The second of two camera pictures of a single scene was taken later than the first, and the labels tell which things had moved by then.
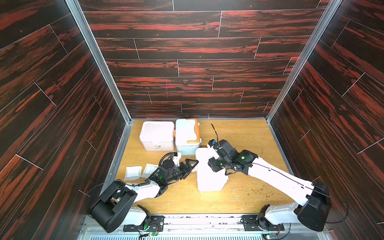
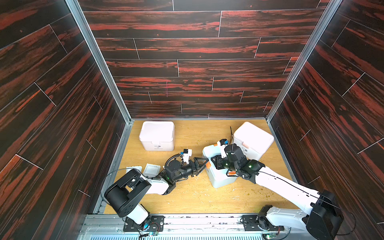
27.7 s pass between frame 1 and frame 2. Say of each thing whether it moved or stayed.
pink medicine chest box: stayed
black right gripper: stayed
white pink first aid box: moved
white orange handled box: moved
